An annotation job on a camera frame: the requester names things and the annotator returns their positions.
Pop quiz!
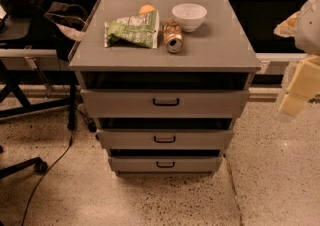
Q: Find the grey bottom drawer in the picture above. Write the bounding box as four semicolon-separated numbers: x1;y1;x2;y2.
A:
108;157;222;173

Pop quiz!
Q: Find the black floor cable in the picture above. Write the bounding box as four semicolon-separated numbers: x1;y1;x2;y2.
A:
20;129;75;226

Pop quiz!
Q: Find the grey drawer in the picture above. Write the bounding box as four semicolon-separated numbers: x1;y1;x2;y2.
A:
81;89;249;118
108;157;222;173
97;129;233;149

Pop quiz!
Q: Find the crushed brown soda can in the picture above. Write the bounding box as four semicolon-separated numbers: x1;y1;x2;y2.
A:
162;18;184;53

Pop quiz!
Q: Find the black bag on desk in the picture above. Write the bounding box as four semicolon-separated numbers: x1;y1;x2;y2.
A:
0;0;44;18

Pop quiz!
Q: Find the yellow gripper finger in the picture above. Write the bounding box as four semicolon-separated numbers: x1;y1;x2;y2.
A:
274;11;299;38
279;56;320;116

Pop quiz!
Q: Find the orange fruit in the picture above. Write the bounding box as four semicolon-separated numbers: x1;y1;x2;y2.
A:
139;5;155;14

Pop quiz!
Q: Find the green chip bag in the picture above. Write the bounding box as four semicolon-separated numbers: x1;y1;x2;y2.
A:
104;10;160;49

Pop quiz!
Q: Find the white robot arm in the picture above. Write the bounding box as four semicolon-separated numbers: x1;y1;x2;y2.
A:
274;0;320;117

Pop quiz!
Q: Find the grey drawer cabinet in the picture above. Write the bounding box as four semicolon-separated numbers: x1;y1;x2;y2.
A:
68;0;262;176

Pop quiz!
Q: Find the black desk frame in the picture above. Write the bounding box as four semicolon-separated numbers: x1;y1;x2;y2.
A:
0;14;78;132

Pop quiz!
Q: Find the black office chair base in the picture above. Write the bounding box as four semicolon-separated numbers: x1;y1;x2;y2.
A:
0;157;49;179

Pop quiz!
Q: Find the grey top drawer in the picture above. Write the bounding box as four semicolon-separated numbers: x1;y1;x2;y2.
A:
81;89;249;118

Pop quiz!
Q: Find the dark brown bag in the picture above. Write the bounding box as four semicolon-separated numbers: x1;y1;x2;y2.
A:
45;2;88;62

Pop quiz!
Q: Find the white bowl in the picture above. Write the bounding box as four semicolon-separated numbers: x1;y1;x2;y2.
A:
172;3;207;32

